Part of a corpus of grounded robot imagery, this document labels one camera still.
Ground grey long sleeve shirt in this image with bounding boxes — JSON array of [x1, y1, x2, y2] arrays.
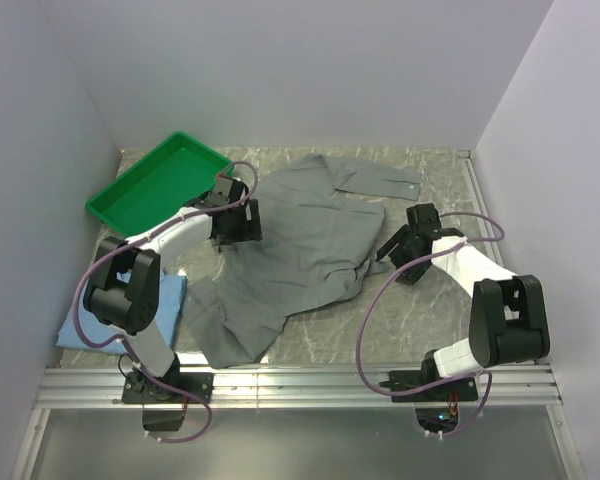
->
[[185, 154, 421, 369]]

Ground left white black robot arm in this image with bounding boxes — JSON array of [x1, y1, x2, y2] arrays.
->
[[72, 199, 262, 402]]

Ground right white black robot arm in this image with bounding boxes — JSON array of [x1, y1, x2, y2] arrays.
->
[[377, 225, 550, 400]]

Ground green plastic tray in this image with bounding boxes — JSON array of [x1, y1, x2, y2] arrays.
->
[[85, 132, 230, 237]]

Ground folded light blue shirt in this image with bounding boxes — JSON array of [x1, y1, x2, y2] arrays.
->
[[56, 272, 187, 351]]

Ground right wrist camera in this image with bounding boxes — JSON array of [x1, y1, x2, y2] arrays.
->
[[406, 203, 441, 233]]

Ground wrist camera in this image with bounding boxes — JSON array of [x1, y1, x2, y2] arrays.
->
[[406, 203, 441, 233], [201, 176, 248, 208]]

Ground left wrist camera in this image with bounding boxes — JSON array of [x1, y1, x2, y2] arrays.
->
[[201, 176, 248, 208]]

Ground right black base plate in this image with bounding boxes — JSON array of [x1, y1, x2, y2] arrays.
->
[[379, 370, 478, 403]]

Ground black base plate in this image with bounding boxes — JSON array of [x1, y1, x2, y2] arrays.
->
[[121, 370, 215, 405], [379, 370, 478, 403]]

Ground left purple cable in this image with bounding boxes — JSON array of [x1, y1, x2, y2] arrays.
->
[[72, 161, 261, 445]]

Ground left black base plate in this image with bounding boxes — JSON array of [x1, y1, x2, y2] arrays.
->
[[121, 370, 215, 405]]

